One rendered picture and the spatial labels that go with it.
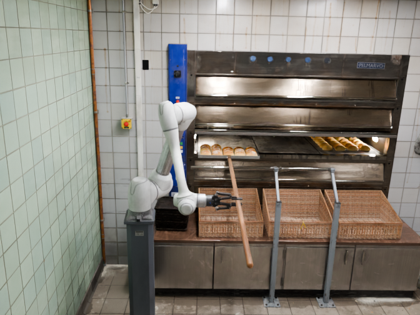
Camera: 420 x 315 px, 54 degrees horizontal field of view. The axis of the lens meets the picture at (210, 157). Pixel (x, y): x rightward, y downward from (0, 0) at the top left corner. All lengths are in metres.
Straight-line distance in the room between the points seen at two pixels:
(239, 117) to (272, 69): 0.52
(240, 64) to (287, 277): 1.90
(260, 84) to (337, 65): 0.69
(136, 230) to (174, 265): 0.83
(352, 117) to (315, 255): 1.29
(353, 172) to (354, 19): 1.38
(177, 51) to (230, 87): 0.56
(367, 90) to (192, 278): 2.26
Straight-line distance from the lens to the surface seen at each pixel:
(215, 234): 3.55
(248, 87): 3.71
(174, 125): 2.59
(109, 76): 3.76
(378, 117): 4.06
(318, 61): 3.81
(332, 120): 3.91
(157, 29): 3.68
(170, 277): 3.72
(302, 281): 3.84
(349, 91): 3.91
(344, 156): 4.04
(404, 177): 4.33
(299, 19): 3.75
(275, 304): 3.82
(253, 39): 3.68
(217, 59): 3.68
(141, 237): 2.95
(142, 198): 2.84
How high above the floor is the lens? 2.24
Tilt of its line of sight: 17 degrees down
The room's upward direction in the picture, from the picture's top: 1 degrees clockwise
